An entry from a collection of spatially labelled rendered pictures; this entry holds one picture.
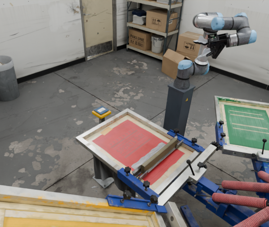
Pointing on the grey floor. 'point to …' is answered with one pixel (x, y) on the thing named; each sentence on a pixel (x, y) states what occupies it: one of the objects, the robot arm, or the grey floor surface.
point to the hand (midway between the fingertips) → (194, 50)
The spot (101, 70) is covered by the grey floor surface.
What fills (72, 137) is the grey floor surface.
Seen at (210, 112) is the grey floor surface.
